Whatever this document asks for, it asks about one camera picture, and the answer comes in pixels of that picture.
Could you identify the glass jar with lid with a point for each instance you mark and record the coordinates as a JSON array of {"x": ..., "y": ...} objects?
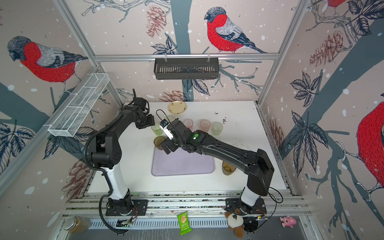
[{"x": 77, "y": 225}]

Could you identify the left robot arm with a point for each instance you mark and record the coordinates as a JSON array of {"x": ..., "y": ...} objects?
[{"x": 103, "y": 152}]

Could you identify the tall pale green cup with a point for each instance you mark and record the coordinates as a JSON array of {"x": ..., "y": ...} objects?
[{"x": 170, "y": 118}]

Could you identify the small green ribbed cup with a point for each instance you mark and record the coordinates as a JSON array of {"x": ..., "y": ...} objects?
[{"x": 157, "y": 129}]

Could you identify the white wire mesh shelf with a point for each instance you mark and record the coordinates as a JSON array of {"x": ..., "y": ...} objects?
[{"x": 81, "y": 102}]

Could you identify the cream patterned saucer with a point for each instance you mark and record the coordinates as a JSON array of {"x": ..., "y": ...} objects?
[{"x": 177, "y": 107}]

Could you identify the salmon textured cup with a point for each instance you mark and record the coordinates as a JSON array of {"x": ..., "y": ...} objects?
[{"x": 205, "y": 125}]

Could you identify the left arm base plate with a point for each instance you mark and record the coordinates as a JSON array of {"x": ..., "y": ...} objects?
[{"x": 139, "y": 207}]

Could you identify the lilac plastic tray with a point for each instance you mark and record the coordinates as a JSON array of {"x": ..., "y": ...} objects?
[{"x": 180, "y": 163}]

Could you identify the black hanging wire basket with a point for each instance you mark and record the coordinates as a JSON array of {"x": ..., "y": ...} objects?
[{"x": 186, "y": 68}]

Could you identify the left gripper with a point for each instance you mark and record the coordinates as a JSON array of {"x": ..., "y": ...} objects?
[{"x": 151, "y": 122}]

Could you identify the green snack packet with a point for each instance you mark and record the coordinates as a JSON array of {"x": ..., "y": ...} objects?
[{"x": 184, "y": 223}]

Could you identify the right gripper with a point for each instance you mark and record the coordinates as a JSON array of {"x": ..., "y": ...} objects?
[{"x": 169, "y": 142}]

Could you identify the pale green textured cup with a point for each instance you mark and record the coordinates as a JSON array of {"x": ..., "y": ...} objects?
[{"x": 217, "y": 128}]

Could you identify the pink clear cup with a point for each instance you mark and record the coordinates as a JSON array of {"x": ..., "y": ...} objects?
[{"x": 189, "y": 124}]

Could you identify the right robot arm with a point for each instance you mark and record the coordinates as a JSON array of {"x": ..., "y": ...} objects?
[{"x": 256, "y": 165}]

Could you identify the pink plush toy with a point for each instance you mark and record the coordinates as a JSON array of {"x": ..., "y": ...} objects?
[{"x": 288, "y": 222}]

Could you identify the plush toy dog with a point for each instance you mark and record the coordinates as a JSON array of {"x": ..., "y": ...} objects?
[{"x": 236, "y": 222}]

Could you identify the small brown textured cup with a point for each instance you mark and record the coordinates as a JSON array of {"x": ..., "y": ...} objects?
[{"x": 158, "y": 142}]

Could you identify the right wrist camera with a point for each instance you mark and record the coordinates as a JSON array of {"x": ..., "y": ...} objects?
[{"x": 164, "y": 124}]

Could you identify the dark olive cup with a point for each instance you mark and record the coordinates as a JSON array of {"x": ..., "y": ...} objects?
[{"x": 228, "y": 169}]

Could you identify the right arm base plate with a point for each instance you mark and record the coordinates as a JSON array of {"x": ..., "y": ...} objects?
[{"x": 259, "y": 205}]

